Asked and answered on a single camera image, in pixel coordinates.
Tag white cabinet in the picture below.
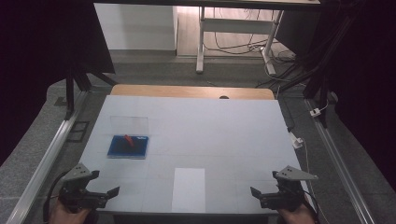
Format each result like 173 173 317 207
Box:
93 3 178 51

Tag blue flat case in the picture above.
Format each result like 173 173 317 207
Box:
106 133 150 161

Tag white table cover board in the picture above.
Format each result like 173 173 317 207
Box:
78 94 310 216

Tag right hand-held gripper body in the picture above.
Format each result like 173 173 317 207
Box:
260 165 319 213

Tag aluminium rail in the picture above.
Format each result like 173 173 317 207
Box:
304 98 376 224
5 89 91 224

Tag white-legged desk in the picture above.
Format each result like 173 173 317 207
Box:
92 0 321 76

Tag person's left hand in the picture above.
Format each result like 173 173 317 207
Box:
49 200 92 224

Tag black curtain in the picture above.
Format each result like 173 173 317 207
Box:
0 0 117 166
276 0 396 189

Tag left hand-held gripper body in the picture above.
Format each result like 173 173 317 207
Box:
58 162 110 214

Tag small white power adapter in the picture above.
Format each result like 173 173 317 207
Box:
309 102 330 119

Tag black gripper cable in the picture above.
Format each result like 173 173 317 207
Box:
299 186 321 224
42 170 68 224

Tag black metal stand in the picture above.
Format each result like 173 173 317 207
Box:
302 73 332 129
63 65 119 121

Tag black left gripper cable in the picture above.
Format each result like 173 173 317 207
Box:
42 170 68 224

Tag person's right hand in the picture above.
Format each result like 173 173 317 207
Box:
277 201 317 224

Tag clear case lid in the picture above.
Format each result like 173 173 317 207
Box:
109 115 150 138

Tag wooden table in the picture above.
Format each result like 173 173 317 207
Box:
110 83 276 101

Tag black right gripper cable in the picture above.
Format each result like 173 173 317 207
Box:
299 186 321 224

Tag small red object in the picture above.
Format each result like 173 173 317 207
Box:
123 133 136 149

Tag white plug with cable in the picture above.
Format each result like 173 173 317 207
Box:
290 132 313 188

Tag white metal table frame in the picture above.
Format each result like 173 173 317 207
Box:
203 7 297 64

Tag white paper sheet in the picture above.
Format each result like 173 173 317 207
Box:
171 167 206 215

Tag black floor bracket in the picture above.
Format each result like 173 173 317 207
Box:
65 120 91 144

